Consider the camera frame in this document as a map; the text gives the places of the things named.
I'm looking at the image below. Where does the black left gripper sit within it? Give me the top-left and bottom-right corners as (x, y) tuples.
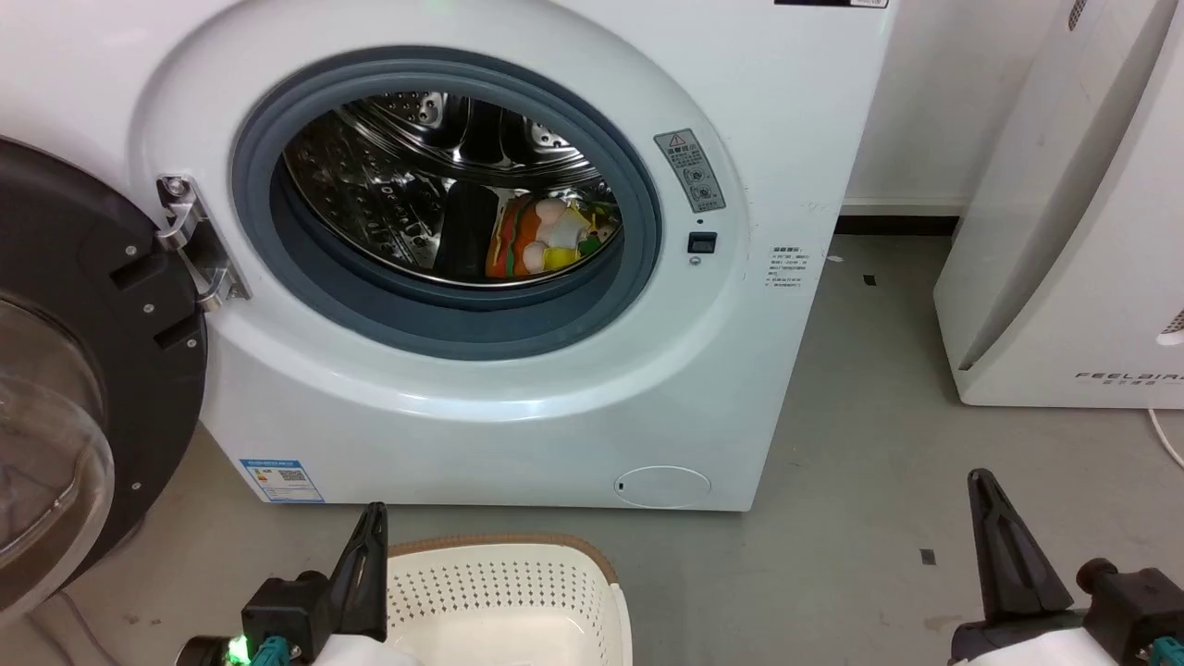
(178, 502), (390, 666)

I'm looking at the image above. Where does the blue energy label sticker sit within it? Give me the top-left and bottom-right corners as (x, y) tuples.
(239, 458), (326, 504)

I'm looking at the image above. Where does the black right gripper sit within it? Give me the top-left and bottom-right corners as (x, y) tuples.
(949, 468), (1184, 666)

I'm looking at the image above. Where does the chrome door hinge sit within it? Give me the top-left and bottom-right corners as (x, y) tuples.
(155, 174), (252, 312)

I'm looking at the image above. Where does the white power cable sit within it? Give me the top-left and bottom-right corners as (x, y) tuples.
(1148, 408), (1184, 469)

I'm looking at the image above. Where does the white front-load washing machine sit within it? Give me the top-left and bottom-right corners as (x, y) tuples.
(0, 0), (896, 512)

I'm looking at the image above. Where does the orange yellow plush toy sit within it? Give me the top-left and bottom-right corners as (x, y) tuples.
(485, 193), (622, 281)

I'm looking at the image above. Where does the grey rubber door gasket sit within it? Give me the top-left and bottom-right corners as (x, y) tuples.
(230, 47), (663, 362)

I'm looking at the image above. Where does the stainless steel washer drum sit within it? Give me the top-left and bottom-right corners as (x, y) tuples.
(282, 91), (623, 289)

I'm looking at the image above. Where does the white air purifier appliance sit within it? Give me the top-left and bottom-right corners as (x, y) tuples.
(933, 0), (1184, 409)

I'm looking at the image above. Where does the white perforated laundry basket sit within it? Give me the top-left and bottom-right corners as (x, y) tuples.
(383, 533), (635, 666)

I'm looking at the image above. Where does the round white filter cover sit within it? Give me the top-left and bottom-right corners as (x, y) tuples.
(614, 465), (712, 509)

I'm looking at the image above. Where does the grey warning sticker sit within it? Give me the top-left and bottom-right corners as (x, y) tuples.
(654, 129), (727, 214)

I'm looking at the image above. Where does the dark round washer door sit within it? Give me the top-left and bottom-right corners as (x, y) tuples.
(0, 137), (208, 626)

